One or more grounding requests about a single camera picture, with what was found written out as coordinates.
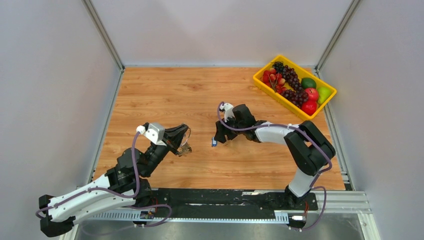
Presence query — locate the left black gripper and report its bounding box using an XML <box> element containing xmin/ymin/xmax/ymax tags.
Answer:
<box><xmin>141</xmin><ymin>124</ymin><xmax>189</xmax><ymax>177</ymax></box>

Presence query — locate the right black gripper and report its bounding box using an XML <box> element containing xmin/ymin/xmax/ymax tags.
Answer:
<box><xmin>214</xmin><ymin>113</ymin><xmax>245</xmax><ymax>144</ymax></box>

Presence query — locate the metal keyring with keys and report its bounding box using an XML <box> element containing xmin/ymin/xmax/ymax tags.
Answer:
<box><xmin>177</xmin><ymin>128</ymin><xmax>192</xmax><ymax>157</ymax></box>

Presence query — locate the blue key tag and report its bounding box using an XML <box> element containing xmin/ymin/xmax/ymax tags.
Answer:
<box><xmin>211</xmin><ymin>137</ymin><xmax>218</xmax><ymax>147</ymax></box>

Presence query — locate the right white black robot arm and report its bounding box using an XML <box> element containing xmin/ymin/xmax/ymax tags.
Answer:
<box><xmin>214</xmin><ymin>102</ymin><xmax>336</xmax><ymax>209</ymax></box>

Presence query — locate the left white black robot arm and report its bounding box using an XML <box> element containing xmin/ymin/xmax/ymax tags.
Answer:
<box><xmin>36</xmin><ymin>122</ymin><xmax>191</xmax><ymax>238</ymax></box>

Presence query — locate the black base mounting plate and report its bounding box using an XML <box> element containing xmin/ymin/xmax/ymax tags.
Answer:
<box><xmin>134</xmin><ymin>188</ymin><xmax>318</xmax><ymax>220</ymax></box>

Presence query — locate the red strawberries cluster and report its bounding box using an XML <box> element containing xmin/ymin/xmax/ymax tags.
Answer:
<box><xmin>261</xmin><ymin>67</ymin><xmax>287</xmax><ymax>95</ymax></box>

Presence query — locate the dark grape bunch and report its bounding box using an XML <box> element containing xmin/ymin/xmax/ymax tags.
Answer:
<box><xmin>272</xmin><ymin>61</ymin><xmax>308</xmax><ymax>109</ymax></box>

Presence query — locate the red round fruit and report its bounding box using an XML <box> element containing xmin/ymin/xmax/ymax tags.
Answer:
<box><xmin>301</xmin><ymin>100</ymin><xmax>318</xmax><ymax>116</ymax></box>

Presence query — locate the green lime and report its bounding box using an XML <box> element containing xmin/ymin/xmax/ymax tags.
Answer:
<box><xmin>300</xmin><ymin>77</ymin><xmax>317</xmax><ymax>89</ymax></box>

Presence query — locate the red apple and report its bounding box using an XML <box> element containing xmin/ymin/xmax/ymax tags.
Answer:
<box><xmin>304</xmin><ymin>87</ymin><xmax>320</xmax><ymax>102</ymax></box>

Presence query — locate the yellow plastic bin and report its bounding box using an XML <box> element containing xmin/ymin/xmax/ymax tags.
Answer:
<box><xmin>253</xmin><ymin>55</ymin><xmax>337</xmax><ymax>120</ymax></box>

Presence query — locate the green pear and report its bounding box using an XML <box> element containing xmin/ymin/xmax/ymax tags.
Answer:
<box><xmin>316</xmin><ymin>86</ymin><xmax>332</xmax><ymax>105</ymax></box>

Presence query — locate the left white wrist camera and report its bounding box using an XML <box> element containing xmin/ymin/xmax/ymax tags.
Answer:
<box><xmin>136</xmin><ymin>122</ymin><xmax>166</xmax><ymax>146</ymax></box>

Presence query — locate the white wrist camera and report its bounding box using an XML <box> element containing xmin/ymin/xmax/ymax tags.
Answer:
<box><xmin>218</xmin><ymin>102</ymin><xmax>234</xmax><ymax>123</ymax></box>
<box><xmin>136</xmin><ymin>122</ymin><xmax>166</xmax><ymax>146</ymax></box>

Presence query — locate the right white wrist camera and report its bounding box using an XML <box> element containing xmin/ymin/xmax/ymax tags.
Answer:
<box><xmin>218</xmin><ymin>102</ymin><xmax>234</xmax><ymax>123</ymax></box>

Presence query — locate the aluminium rail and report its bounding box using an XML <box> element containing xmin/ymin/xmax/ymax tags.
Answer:
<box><xmin>91</xmin><ymin>190</ymin><xmax>372</xmax><ymax>224</ymax></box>

